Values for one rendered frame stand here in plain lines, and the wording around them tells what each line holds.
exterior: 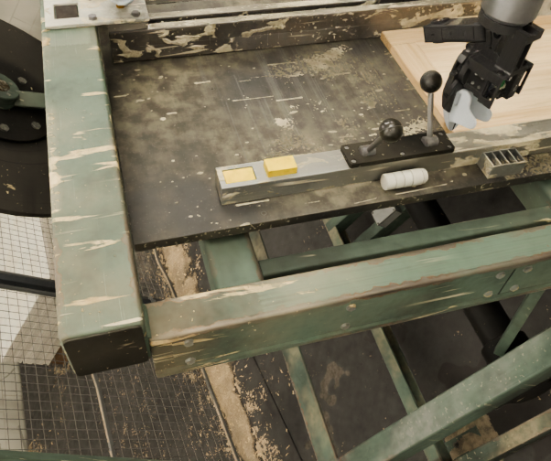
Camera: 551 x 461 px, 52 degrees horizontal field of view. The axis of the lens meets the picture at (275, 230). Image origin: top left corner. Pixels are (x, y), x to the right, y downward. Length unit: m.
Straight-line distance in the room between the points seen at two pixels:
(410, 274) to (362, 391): 1.99
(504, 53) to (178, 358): 0.61
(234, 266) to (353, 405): 1.99
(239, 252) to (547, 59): 0.85
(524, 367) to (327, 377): 1.58
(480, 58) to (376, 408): 2.08
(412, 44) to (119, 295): 0.89
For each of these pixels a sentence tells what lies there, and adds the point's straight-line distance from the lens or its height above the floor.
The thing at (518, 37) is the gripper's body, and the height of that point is 1.52.
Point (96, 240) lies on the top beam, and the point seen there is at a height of 1.87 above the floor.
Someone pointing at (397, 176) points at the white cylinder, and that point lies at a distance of 1.00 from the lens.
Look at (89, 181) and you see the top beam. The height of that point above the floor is 1.87.
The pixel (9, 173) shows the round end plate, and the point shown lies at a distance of 1.51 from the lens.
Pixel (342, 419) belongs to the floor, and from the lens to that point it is 2.88.
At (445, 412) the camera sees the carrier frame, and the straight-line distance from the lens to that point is 1.62.
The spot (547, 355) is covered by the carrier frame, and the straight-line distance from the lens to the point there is 1.50.
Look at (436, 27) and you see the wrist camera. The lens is 0.93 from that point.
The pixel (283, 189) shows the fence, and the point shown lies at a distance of 0.95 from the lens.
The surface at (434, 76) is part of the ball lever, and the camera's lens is 1.01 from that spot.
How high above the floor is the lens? 2.17
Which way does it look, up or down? 39 degrees down
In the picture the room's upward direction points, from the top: 72 degrees counter-clockwise
